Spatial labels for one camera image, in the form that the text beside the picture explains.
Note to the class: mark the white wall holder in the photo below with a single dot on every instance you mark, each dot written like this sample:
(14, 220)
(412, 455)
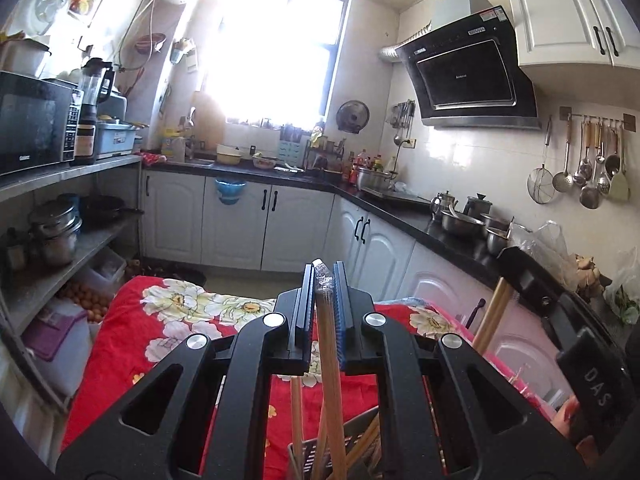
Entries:
(182, 50)

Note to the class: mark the metal kitchen shelf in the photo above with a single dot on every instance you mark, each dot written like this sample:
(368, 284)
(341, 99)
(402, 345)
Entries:
(75, 167)

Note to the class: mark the clear plastic bag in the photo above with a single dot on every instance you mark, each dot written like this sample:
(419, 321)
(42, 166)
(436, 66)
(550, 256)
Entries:
(542, 255)

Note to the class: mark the kitchen window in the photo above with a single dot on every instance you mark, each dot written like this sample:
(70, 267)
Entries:
(280, 50)

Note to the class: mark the stacked steel pots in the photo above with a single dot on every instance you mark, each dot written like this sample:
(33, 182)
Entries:
(55, 235)

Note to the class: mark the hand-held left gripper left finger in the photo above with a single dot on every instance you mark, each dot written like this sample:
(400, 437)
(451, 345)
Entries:
(306, 310)

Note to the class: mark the black microwave oven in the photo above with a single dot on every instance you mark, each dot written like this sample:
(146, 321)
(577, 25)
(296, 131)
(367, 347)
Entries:
(35, 125)

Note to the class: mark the small steel ladle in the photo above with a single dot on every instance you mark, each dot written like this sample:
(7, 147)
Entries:
(563, 180)

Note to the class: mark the ginger roots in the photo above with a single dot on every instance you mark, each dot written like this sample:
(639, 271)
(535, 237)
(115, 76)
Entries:
(589, 275)

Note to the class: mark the person's right hand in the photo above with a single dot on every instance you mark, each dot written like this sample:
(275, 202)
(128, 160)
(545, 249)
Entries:
(567, 415)

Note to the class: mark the red hanging colander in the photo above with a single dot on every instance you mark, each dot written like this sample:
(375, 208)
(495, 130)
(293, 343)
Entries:
(150, 42)

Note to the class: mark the white bin purple lid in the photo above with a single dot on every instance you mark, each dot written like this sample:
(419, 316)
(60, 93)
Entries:
(55, 345)

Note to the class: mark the wall power socket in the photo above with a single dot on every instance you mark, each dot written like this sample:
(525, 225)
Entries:
(409, 143)

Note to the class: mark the small black fan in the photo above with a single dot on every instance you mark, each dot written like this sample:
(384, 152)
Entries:
(353, 117)

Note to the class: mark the black frying pan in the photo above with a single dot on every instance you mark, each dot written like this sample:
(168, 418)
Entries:
(105, 209)

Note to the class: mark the red floral tablecloth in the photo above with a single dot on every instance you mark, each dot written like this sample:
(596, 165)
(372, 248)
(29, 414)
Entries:
(165, 330)

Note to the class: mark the black range hood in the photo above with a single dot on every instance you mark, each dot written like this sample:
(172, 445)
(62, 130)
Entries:
(465, 80)

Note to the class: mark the pale blue knife holder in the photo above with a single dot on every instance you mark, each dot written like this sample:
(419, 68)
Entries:
(291, 150)

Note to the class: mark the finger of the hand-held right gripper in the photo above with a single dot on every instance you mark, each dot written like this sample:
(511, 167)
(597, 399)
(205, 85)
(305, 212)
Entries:
(530, 277)

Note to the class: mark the clear plastic storage box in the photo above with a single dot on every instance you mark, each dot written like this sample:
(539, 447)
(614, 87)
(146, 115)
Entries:
(105, 270)

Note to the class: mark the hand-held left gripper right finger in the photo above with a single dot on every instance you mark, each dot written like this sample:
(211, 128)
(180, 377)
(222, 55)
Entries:
(341, 320)

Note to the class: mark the cardboard box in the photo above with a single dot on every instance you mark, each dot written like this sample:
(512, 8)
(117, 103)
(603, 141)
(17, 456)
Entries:
(22, 57)

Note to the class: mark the black countertop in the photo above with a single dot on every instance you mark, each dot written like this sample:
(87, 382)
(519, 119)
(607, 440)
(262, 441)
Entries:
(440, 230)

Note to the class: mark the white upper cabinet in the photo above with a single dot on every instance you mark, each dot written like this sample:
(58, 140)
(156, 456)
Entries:
(565, 15)

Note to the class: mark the blue hanging basin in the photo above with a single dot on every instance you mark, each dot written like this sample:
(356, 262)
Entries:
(230, 192)

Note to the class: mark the steel bowls and pots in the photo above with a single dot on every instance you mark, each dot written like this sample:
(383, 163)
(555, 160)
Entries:
(475, 225)

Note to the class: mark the wooden cutting board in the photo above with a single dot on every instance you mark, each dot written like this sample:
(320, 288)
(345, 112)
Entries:
(209, 120)

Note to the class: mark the steel pot with lid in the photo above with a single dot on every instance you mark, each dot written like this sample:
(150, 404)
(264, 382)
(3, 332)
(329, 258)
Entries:
(374, 179)

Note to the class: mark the hanging kitchen tools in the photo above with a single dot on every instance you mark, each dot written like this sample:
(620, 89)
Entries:
(404, 117)

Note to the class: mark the dark green utensil basket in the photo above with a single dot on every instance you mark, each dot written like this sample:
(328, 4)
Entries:
(357, 425)

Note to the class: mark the wall utensil rail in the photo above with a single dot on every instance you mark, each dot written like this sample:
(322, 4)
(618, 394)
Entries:
(597, 119)

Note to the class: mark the glass pot lid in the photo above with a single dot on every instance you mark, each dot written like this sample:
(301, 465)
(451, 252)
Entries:
(50, 5)

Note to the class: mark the row of condiment bottles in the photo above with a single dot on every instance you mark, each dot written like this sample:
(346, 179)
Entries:
(367, 162)

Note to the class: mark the wooden chopstick pair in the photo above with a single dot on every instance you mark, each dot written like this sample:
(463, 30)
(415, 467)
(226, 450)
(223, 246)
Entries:
(367, 440)
(296, 420)
(492, 315)
(330, 385)
(320, 442)

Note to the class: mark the pale green spatula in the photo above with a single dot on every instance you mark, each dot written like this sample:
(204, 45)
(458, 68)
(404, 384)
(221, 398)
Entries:
(619, 187)

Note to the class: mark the black blender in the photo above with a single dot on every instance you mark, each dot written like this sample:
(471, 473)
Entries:
(92, 110)

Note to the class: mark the pile of round orange produce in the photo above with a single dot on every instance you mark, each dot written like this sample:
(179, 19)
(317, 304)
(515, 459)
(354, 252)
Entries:
(87, 302)

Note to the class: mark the yellow oil jug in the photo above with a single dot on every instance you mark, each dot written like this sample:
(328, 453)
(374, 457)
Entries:
(174, 147)

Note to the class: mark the large steel ladle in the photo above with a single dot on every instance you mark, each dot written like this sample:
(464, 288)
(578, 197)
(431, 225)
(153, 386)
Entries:
(590, 197)

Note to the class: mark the bag of green vegetables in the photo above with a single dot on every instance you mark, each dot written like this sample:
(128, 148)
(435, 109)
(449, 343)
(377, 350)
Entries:
(625, 295)

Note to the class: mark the white base cabinets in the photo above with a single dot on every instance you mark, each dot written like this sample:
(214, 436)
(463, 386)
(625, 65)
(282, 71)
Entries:
(235, 225)

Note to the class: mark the black dish rack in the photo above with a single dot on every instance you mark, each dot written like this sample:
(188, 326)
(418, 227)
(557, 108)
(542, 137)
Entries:
(325, 157)

